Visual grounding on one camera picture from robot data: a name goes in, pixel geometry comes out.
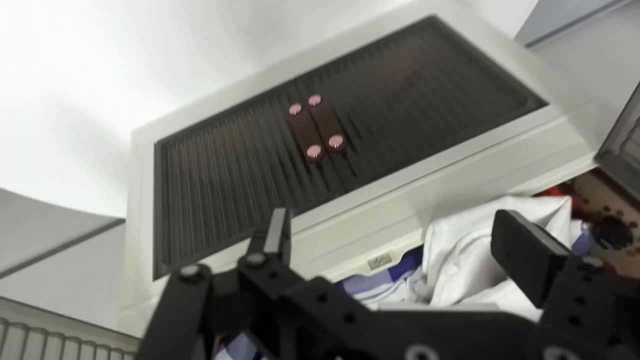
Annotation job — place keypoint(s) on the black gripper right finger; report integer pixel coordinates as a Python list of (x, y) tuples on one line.
[(533, 259)]

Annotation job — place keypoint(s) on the white three-tier storage cabinet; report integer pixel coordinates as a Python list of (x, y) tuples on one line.
[(367, 138)]

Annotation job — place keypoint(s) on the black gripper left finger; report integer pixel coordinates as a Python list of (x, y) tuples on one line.
[(273, 240)]

